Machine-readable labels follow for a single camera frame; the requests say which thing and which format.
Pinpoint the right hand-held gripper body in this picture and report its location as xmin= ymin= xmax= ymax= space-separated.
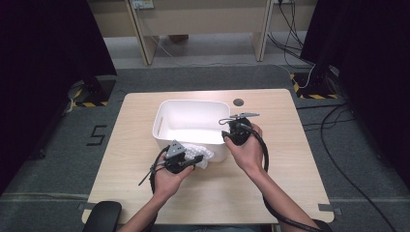
xmin=219 ymin=111 xmax=261 ymax=147

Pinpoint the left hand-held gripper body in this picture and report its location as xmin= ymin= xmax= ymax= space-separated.
xmin=149 ymin=139 xmax=198 ymax=175

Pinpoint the white plastic bin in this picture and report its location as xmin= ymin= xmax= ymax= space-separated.
xmin=152 ymin=99 xmax=232 ymax=163

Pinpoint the person's left hand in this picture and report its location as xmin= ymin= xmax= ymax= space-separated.
xmin=153 ymin=163 xmax=195 ymax=203

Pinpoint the person's right hand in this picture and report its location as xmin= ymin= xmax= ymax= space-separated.
xmin=223 ymin=123 xmax=264 ymax=175

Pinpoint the black stand base striped tape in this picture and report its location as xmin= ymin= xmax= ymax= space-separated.
xmin=289 ymin=65 xmax=340 ymax=101
xmin=73 ymin=74 xmax=117 ymax=108

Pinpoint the black chair armrest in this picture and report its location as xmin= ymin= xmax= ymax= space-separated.
xmin=313 ymin=219 xmax=334 ymax=232
xmin=82 ymin=200 xmax=123 ymax=232

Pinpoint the beige wooden desk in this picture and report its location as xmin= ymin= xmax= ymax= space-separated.
xmin=87 ymin=0 xmax=318 ymax=67

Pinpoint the black curtain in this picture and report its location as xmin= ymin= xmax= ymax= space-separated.
xmin=300 ymin=0 xmax=410 ymax=189
xmin=0 ymin=0 xmax=118 ymax=195

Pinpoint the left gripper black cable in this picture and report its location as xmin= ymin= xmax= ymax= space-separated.
xmin=137 ymin=145 xmax=171 ymax=195

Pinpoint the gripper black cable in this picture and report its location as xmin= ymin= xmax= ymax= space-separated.
xmin=137 ymin=145 xmax=171 ymax=195
xmin=241 ymin=123 xmax=324 ymax=232

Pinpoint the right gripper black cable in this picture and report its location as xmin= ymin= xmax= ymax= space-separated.
xmin=241 ymin=123 xmax=324 ymax=232

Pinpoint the bundle of black cables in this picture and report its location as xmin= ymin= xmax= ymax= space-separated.
xmin=266 ymin=0 xmax=316 ymax=70

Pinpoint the long black floor cable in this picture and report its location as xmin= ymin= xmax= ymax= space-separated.
xmin=319 ymin=102 xmax=398 ymax=232

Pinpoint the white wall socket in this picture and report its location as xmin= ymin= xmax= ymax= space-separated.
xmin=131 ymin=0 xmax=155 ymax=10

